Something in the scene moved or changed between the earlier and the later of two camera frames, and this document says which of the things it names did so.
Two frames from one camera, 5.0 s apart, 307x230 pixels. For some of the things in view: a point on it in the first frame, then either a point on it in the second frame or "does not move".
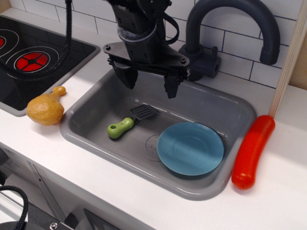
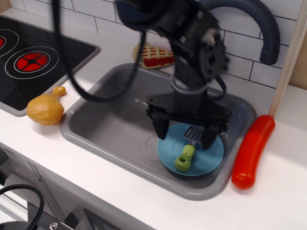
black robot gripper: [141, 51] -> [190, 105]
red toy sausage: [254, 146] does not move
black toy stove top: [31, 50] does not move
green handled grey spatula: [139, 113] -> [183, 162]
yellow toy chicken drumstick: [47, 109] does not move
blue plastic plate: [190, 148] does not move
